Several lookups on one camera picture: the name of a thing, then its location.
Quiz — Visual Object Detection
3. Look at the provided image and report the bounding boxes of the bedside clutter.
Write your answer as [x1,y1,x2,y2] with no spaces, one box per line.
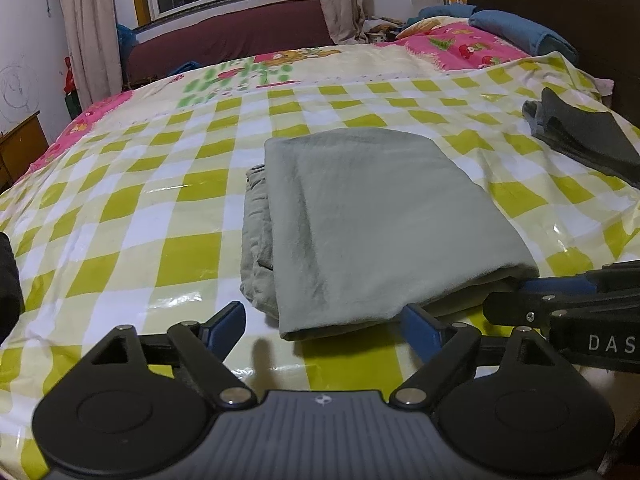
[364,16,407,44]

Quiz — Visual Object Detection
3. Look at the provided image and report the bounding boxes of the yellow cartoon pillow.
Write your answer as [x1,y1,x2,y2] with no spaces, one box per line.
[404,15,472,38]

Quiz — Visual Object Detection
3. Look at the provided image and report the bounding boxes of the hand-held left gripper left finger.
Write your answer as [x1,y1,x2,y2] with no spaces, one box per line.
[87,301,258,409]

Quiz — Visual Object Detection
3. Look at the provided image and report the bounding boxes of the yellow-green checkered plastic sheet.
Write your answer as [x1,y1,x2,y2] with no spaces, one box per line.
[0,52,640,480]

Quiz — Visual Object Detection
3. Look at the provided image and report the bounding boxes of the grey-green pants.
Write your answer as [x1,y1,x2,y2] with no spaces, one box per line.
[239,128,541,342]

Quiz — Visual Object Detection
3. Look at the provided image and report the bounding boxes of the maroon window bench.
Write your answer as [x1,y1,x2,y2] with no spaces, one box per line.
[122,0,337,86]

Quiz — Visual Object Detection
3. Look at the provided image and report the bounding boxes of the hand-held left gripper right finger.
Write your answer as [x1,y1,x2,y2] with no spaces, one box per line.
[389,302,564,411]

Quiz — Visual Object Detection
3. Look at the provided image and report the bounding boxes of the blue folded blanket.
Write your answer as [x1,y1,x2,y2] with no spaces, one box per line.
[467,9,581,67]

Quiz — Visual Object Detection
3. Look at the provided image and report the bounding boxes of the blue folded cloth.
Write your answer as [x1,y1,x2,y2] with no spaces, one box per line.
[417,4,478,22]

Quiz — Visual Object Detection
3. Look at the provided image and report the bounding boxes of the beige curtain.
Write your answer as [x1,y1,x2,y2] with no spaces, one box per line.
[311,0,377,46]
[54,0,124,109]

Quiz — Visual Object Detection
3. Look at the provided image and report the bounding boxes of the red and green bag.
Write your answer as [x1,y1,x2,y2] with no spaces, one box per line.
[62,56,82,117]

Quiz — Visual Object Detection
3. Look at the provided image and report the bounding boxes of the dark cloth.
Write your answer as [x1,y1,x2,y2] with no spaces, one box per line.
[0,231,27,345]

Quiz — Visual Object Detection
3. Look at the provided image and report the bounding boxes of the pink cartoon blanket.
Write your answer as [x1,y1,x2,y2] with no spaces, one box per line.
[25,16,536,176]

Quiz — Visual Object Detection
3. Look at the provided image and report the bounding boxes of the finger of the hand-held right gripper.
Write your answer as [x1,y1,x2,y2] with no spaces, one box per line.
[483,286,640,330]
[517,259,640,297]

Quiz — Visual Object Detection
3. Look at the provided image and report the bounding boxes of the blue cloth on bench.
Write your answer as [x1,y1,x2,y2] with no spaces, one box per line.
[116,23,139,55]

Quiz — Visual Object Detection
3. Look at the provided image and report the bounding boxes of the wooden nightstand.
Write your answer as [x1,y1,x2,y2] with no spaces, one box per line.
[0,111,50,190]

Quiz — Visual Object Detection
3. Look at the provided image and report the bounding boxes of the dark grey pants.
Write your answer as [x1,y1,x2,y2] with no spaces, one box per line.
[521,87,640,187]

